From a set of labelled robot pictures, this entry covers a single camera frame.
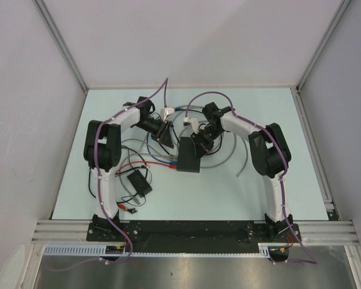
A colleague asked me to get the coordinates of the aluminium front rail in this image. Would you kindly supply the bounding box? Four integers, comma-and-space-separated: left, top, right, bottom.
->
32, 220, 360, 246

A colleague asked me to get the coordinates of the thin black power cord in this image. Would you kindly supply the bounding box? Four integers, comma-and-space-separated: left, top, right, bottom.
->
117, 168, 154, 208

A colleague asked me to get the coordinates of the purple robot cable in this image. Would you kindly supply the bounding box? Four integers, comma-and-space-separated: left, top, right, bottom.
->
185, 90, 319, 266
45, 77, 170, 272

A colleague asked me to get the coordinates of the black power adapter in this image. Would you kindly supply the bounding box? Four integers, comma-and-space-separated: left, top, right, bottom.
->
127, 170, 152, 197

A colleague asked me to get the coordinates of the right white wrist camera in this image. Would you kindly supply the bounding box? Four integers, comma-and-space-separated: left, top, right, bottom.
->
183, 117, 199, 132

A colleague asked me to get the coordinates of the black braided ethernet cable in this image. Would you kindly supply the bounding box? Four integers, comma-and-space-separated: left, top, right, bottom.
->
87, 111, 181, 199

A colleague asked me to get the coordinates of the black network switch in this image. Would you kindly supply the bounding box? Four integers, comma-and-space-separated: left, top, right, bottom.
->
176, 137, 200, 173

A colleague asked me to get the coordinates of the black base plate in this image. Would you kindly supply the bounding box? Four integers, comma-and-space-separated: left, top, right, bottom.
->
86, 220, 301, 254

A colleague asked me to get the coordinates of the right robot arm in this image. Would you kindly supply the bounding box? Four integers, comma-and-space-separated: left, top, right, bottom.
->
185, 102, 292, 241

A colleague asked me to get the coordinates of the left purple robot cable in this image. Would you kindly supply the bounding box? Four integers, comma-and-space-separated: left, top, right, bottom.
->
45, 77, 170, 272

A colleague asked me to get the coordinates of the grey slotted cable duct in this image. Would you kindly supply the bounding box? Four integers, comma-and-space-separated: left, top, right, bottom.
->
44, 244, 270, 258

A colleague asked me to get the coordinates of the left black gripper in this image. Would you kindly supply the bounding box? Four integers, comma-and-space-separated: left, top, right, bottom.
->
134, 117, 174, 149

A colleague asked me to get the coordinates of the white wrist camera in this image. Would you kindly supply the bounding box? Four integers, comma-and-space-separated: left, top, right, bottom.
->
183, 117, 199, 132
161, 107, 175, 120

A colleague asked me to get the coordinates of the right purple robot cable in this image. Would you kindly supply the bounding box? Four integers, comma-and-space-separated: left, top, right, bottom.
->
185, 90, 319, 266

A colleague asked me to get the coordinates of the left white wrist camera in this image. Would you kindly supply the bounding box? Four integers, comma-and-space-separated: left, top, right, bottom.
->
161, 107, 175, 120

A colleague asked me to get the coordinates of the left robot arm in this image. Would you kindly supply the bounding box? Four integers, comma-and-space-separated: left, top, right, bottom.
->
84, 96, 174, 241

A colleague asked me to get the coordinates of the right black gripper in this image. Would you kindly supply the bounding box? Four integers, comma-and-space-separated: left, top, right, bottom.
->
191, 126, 224, 161

